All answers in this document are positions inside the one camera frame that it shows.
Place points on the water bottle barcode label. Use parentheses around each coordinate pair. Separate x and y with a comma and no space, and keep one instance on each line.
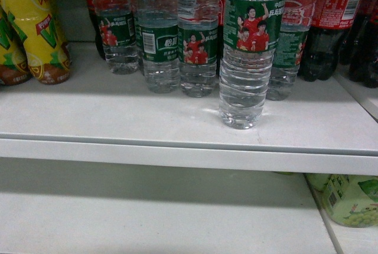
(158,20)

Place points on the water bottle right rear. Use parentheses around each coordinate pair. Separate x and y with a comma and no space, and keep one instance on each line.
(295,24)

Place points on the water bottle middle row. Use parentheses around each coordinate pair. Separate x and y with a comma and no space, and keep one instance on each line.
(198,22)

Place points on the white metal shelf board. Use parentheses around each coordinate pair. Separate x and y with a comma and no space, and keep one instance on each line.
(98,116)

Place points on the cola bottle far right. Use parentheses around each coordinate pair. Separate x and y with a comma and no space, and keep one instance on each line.
(359,49)

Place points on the clear water bottle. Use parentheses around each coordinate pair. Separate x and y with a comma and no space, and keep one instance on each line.
(250,35)

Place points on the green grape drink bottle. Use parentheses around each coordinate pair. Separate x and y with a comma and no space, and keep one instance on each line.
(348,200)

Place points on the white lower shelf board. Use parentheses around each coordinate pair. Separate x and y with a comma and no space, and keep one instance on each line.
(36,223)

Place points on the water bottle far left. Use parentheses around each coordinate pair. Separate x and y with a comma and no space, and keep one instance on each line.
(116,25)

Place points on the yellow lemon tea bottle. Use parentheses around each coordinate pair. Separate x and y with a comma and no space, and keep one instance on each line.
(36,23)

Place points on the lemon tea bottle left edge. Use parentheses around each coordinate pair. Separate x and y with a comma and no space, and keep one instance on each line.
(14,67)

